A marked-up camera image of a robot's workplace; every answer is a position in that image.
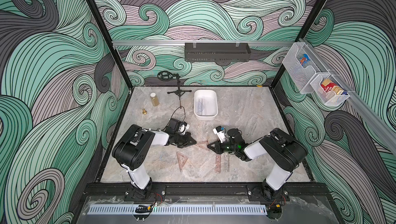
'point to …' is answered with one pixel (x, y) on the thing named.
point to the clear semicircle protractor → (200, 106)
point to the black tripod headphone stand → (166, 76)
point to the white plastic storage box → (205, 104)
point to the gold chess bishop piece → (144, 112)
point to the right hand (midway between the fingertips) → (209, 145)
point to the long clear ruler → (226, 162)
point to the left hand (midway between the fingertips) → (196, 141)
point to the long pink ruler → (218, 163)
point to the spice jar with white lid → (154, 99)
